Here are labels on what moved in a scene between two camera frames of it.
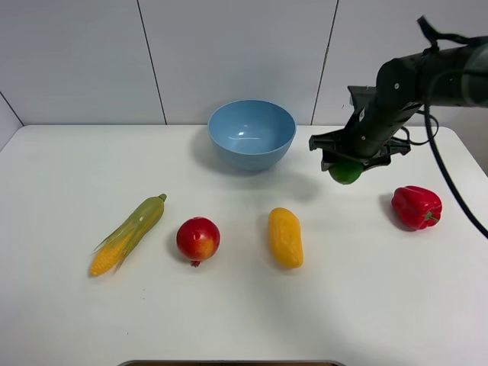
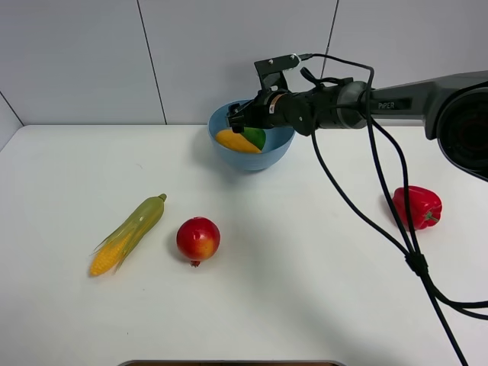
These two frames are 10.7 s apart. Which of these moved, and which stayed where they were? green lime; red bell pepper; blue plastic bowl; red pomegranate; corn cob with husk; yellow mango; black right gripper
Moved: black right gripper; yellow mango; green lime
Stayed: red pomegranate; corn cob with husk; blue plastic bowl; red bell pepper
